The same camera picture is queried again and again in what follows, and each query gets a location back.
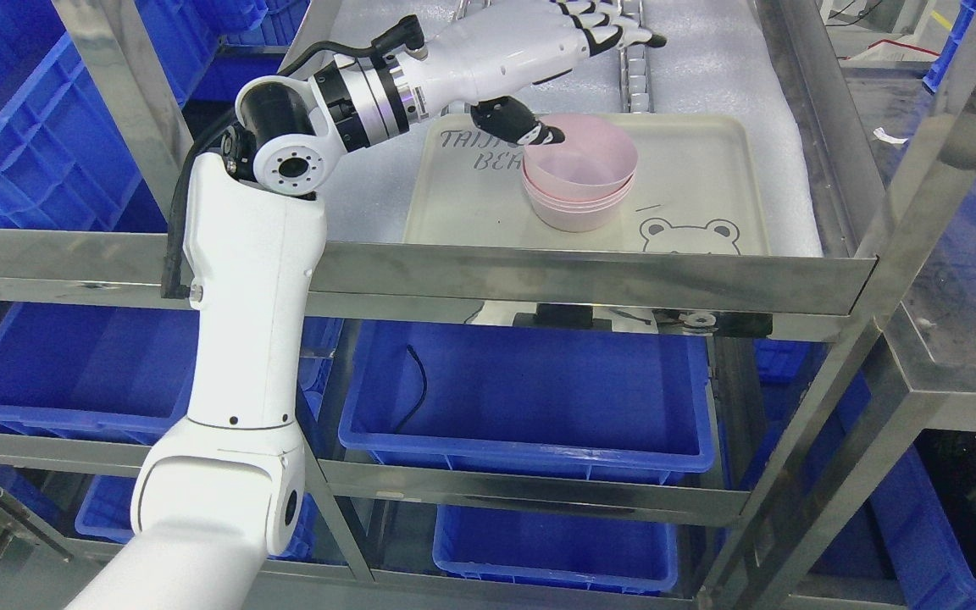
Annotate steel table cart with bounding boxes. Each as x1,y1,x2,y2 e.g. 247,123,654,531
844,42,976,441

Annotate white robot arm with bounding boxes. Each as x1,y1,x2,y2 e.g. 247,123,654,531
69,49,419,609

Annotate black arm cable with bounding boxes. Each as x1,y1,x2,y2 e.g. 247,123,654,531
160,14,430,300

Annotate stacked pink bowls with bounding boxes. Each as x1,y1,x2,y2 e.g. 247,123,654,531
522,173,635,233

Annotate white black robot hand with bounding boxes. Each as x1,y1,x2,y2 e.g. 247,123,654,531
398,1,667,147

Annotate blue bin with helmet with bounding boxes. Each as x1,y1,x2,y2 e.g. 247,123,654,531
870,430,976,609

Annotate pink ikea bowl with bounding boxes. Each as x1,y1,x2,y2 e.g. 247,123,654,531
524,114,639,201

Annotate blue bin bottom centre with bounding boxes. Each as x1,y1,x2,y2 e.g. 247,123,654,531
431,505,679,596

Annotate steel shelf rack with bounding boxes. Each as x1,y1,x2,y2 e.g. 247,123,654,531
0,0,976,610

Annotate blue bin under shelf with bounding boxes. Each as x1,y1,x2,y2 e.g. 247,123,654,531
0,302,200,446
337,321,715,485

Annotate blue bin under shelf left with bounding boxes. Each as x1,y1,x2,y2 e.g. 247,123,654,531
0,302,200,446

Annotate blue bin upper left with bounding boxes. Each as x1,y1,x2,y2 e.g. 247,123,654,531
0,1,278,232

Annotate beige bear tray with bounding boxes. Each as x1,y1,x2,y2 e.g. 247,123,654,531
403,114,770,255

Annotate blue bin under shelf centre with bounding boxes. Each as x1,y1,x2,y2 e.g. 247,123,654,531
337,321,715,485

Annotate white paper scrap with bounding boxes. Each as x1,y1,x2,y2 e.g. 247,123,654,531
872,127,910,147

